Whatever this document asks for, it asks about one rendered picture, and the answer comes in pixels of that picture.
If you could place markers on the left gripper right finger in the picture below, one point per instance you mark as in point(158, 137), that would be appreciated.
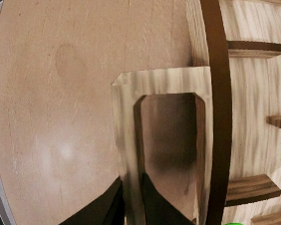
point(158, 210)

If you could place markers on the wooden maze board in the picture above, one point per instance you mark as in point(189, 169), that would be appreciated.
point(236, 80)

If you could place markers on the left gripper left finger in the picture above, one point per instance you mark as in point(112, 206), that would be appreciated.
point(102, 210)

